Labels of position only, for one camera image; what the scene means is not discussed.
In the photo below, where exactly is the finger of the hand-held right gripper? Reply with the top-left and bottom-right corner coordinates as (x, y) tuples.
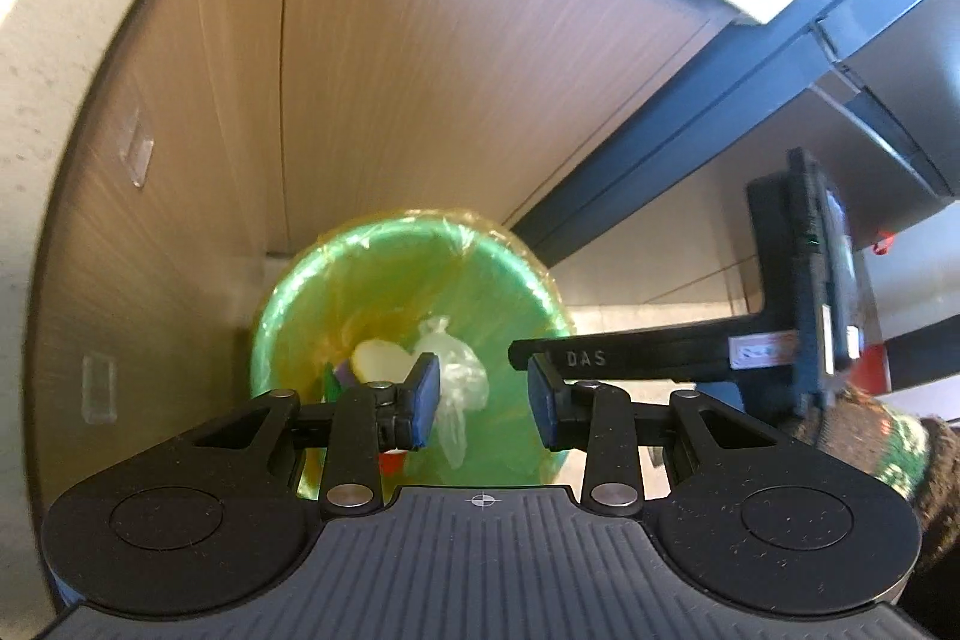
(508, 321), (760, 387)

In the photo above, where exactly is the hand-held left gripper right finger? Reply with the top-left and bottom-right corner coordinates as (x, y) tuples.
(525, 355), (777, 517)

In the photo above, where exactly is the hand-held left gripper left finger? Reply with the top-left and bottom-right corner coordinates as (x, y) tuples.
(191, 351), (443, 517)

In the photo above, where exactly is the clear plastic bag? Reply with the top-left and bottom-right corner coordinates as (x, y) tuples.
(409, 314), (493, 468)

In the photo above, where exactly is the green-lined trash bin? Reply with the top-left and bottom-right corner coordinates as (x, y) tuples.
(250, 206), (575, 500)

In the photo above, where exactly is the person's right hand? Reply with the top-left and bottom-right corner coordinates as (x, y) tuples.
(787, 381), (946, 513)

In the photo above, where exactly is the pale yellow scrap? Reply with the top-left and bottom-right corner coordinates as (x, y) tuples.
(351, 340), (415, 384)

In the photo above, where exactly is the black appliance panel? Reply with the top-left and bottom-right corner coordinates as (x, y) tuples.
(514, 0), (960, 270)

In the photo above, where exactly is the wooden cabinet door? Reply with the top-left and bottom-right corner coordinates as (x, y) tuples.
(30, 0), (295, 453)
(279, 0), (734, 260)

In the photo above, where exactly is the clear adhesive bumper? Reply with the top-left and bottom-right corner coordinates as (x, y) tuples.
(118, 111), (157, 190)
(79, 355), (119, 425)

